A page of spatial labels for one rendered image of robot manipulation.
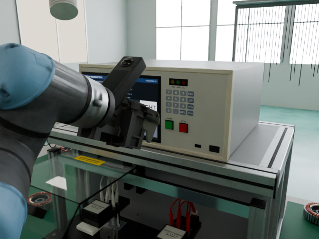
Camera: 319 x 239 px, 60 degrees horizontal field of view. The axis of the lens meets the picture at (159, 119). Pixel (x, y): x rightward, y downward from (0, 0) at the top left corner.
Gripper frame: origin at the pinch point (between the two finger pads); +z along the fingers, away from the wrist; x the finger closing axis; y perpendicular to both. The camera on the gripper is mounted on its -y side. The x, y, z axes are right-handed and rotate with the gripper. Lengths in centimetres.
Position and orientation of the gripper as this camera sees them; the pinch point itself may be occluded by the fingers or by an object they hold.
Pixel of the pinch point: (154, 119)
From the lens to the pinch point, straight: 60.5
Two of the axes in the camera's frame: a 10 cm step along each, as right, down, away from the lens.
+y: -2.1, 9.7, -1.2
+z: 4.5, 2.1, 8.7
